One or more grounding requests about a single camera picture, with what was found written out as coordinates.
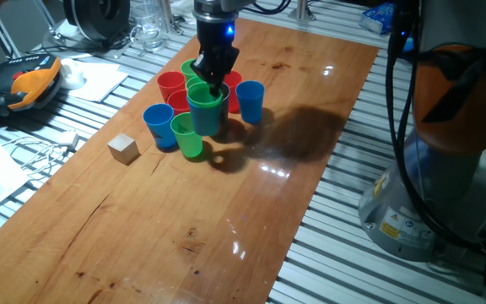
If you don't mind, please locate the orange and black teach pendant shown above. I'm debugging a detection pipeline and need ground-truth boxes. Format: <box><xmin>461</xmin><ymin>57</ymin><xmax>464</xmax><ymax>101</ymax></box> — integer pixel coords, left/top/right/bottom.
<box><xmin>0</xmin><ymin>53</ymin><xmax>64</xmax><ymax>118</ymax></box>

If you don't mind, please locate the black filament spool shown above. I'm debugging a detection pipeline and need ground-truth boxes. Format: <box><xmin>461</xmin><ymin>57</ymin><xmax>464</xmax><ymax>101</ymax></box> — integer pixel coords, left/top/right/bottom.
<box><xmin>62</xmin><ymin>0</ymin><xmax>132</xmax><ymax>44</ymax></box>

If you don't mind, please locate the varnished wooden board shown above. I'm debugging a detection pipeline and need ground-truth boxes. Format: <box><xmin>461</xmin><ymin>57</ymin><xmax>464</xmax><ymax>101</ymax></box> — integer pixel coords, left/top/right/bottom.
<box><xmin>0</xmin><ymin>17</ymin><xmax>380</xmax><ymax>304</ymax></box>

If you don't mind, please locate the blue tissue packet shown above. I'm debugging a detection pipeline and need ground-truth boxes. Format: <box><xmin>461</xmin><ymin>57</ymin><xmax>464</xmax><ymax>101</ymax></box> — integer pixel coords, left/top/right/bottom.
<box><xmin>359</xmin><ymin>2</ymin><xmax>396</xmax><ymax>35</ymax></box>

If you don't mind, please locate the white charger with cable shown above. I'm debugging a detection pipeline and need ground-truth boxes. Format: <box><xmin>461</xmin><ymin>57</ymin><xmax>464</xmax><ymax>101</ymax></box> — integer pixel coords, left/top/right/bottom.
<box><xmin>1</xmin><ymin>129</ymin><xmax>80</xmax><ymax>182</ymax></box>

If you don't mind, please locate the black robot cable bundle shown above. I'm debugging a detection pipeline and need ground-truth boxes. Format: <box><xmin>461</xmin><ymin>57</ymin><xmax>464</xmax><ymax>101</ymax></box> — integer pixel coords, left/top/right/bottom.
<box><xmin>386</xmin><ymin>0</ymin><xmax>486</xmax><ymax>254</ymax></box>

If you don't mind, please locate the white blank paper sheet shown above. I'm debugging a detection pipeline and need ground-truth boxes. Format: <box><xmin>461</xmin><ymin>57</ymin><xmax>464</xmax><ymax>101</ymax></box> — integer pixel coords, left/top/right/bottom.
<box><xmin>66</xmin><ymin>60</ymin><xmax>130</xmax><ymax>103</ymax></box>

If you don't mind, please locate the light wooden cube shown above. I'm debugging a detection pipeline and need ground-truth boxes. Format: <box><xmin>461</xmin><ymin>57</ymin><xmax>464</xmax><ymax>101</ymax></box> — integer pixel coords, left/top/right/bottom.
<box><xmin>106</xmin><ymin>133</ymin><xmax>141</xmax><ymax>166</ymax></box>

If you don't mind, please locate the white round device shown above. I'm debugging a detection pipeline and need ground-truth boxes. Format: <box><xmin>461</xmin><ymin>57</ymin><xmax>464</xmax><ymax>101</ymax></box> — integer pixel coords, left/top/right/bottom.
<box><xmin>58</xmin><ymin>57</ymin><xmax>86</xmax><ymax>91</ymax></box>

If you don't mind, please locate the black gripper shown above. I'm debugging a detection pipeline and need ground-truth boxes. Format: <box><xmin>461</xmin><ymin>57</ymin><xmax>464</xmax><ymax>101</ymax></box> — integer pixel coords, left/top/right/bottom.
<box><xmin>192</xmin><ymin>18</ymin><xmax>241</xmax><ymax>97</ymax></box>

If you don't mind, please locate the white crumpled tissue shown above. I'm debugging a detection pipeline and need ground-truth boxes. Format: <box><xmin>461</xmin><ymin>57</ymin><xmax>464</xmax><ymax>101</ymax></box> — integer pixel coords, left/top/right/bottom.
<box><xmin>170</xmin><ymin>0</ymin><xmax>197</xmax><ymax>22</ymax></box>

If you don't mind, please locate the blue plastic cup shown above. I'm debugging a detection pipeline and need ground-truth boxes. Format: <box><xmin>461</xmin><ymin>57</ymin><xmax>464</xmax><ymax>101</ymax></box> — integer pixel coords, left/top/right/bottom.
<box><xmin>187</xmin><ymin>100</ymin><xmax>224</xmax><ymax>138</ymax></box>
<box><xmin>143</xmin><ymin>103</ymin><xmax>176</xmax><ymax>149</ymax></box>
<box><xmin>235</xmin><ymin>79</ymin><xmax>266</xmax><ymax>125</ymax></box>

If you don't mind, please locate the clear drinking glass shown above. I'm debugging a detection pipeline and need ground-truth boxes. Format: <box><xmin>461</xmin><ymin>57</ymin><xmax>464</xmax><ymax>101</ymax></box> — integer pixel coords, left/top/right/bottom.
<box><xmin>130</xmin><ymin>2</ymin><xmax>165</xmax><ymax>54</ymax></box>

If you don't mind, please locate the green plastic cup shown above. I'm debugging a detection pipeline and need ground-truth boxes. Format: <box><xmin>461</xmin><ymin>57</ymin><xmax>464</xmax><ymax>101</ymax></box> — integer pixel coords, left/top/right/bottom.
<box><xmin>186</xmin><ymin>81</ymin><xmax>224</xmax><ymax>109</ymax></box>
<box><xmin>170</xmin><ymin>111</ymin><xmax>204</xmax><ymax>159</ymax></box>
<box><xmin>185</xmin><ymin>74</ymin><xmax>204</xmax><ymax>90</ymax></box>
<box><xmin>180</xmin><ymin>58</ymin><xmax>200</xmax><ymax>81</ymax></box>

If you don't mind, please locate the red plastic cup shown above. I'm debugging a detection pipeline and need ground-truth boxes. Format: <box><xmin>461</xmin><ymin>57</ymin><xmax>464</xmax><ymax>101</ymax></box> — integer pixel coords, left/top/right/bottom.
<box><xmin>222</xmin><ymin>69</ymin><xmax>243</xmax><ymax>114</ymax></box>
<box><xmin>166</xmin><ymin>89</ymin><xmax>192</xmax><ymax>116</ymax></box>
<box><xmin>156</xmin><ymin>70</ymin><xmax>186</xmax><ymax>102</ymax></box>

